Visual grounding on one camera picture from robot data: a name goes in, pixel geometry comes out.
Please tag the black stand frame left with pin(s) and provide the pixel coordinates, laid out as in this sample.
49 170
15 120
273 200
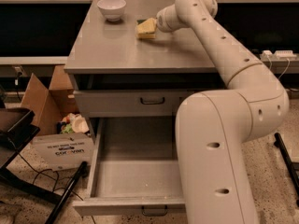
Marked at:
10 149

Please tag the grey open bottom drawer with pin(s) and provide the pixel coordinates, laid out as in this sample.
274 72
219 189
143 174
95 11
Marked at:
134 169

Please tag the black tray on stand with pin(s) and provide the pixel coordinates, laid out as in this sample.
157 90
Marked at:
14 126

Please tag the open brown cardboard box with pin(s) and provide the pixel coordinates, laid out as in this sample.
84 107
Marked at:
50 104

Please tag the black bar right floor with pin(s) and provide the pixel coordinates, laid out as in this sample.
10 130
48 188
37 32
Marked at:
292 166

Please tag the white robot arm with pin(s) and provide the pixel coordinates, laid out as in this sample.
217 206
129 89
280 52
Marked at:
211 126

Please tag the toys inside cardboard box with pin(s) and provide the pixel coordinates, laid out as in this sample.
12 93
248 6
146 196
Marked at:
73 123

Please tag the white caravan labelled box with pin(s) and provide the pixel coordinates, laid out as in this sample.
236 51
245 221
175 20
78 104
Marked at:
64 151

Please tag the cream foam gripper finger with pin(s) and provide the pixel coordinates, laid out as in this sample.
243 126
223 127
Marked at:
147 26

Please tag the white power strip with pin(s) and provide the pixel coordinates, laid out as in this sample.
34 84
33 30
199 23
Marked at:
279 55

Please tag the grey closed upper drawer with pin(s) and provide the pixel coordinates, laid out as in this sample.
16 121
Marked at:
129 103

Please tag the green and yellow sponge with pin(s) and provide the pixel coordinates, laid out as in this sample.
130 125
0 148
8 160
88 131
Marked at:
144 36

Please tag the grey drawer cabinet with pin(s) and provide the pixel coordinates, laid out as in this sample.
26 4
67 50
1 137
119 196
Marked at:
107 56

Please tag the white ceramic bowl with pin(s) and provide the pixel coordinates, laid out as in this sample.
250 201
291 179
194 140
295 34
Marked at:
112 10

